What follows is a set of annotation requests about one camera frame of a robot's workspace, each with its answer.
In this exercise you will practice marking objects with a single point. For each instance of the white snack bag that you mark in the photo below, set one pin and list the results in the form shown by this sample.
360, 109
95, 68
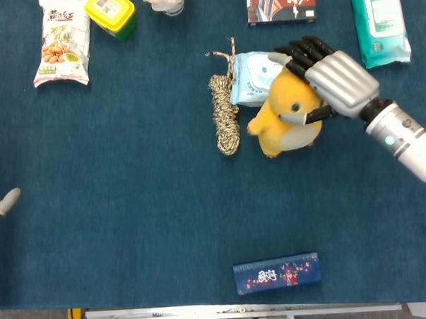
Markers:
62, 42

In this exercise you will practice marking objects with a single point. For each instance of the dark red printed box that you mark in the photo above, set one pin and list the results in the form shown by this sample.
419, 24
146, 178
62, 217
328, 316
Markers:
281, 4

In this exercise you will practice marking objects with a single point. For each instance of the blue printed long box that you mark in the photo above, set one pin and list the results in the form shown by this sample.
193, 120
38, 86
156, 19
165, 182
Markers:
277, 273

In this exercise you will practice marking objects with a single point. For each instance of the blue felt table mat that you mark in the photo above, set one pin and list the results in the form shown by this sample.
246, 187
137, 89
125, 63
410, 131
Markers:
129, 191

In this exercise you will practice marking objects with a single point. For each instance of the light blue tissue pack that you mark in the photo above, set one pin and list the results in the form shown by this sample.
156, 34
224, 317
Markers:
253, 80

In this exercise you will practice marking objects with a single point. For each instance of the green wet wipes pack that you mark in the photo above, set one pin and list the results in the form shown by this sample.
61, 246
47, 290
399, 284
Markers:
380, 25

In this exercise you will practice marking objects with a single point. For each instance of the yellow lidded green container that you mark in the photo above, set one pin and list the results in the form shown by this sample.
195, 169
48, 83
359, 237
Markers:
112, 15

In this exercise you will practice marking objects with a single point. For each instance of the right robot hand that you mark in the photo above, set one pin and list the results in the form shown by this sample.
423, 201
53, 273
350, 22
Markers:
331, 78

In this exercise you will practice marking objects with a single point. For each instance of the aluminium frame rail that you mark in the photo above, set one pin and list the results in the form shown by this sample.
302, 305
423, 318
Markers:
241, 312

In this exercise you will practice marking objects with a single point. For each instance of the yellow plush toy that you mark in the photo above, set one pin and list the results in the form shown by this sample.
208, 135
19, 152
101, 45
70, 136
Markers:
286, 128

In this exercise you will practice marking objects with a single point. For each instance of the clear plastic bottle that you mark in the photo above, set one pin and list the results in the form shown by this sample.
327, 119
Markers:
164, 2

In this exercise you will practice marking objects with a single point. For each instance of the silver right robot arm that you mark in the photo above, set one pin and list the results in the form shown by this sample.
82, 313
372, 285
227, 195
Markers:
401, 137

